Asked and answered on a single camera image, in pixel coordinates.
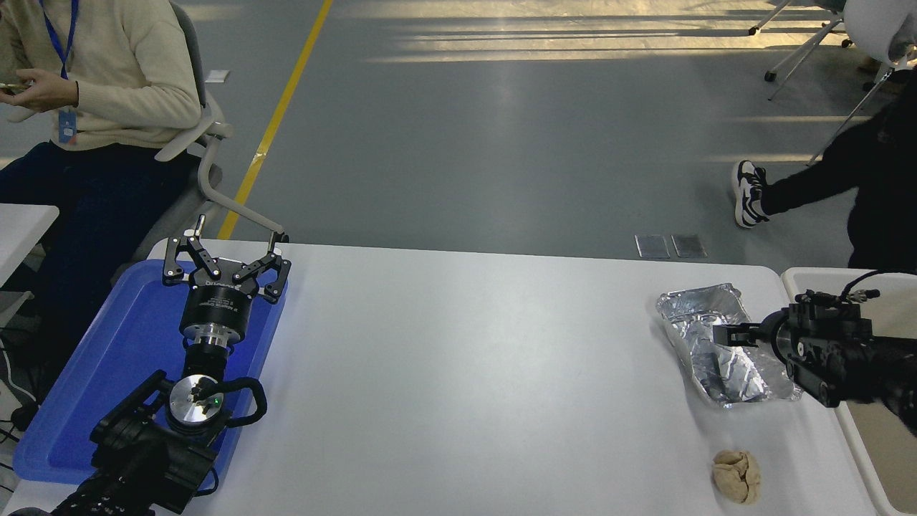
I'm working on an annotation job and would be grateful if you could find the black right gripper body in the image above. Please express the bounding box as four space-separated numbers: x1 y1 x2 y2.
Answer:
759 312 794 360

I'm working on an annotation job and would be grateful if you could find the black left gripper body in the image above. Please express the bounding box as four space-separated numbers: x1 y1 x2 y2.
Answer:
179 257 260 332

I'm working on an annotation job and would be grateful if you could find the silver foil tray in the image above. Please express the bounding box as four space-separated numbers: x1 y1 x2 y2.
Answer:
656 283 804 410

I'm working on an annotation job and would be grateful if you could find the person's hand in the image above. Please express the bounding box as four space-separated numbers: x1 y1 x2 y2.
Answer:
6 68 80 113

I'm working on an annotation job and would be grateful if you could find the grey office chair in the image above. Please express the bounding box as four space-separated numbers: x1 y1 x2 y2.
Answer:
111 0 289 287

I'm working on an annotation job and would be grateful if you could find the blue plastic tray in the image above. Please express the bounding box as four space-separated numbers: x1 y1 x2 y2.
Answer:
12 258 289 495

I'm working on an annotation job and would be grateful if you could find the crumpled tan paper ball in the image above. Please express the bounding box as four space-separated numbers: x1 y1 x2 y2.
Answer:
711 449 762 504

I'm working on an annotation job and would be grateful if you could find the large pale bin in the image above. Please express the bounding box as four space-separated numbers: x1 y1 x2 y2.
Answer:
781 267 917 516

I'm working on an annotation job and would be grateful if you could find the standing person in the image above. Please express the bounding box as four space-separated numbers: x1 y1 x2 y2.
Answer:
731 86 917 274

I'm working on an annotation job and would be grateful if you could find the white side table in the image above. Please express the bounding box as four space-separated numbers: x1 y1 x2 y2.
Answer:
0 204 59 327

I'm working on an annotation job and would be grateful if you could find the seated person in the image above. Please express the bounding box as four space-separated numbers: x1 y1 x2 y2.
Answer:
0 0 203 363

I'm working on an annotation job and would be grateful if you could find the white chair with metal legs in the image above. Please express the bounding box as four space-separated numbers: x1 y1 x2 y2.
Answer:
749 0 917 166

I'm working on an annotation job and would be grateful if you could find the blue lanyard with badge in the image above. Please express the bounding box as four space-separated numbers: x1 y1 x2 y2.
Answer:
41 0 80 144

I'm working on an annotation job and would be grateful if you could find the black floor cable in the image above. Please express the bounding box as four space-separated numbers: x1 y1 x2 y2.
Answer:
0 337 40 449

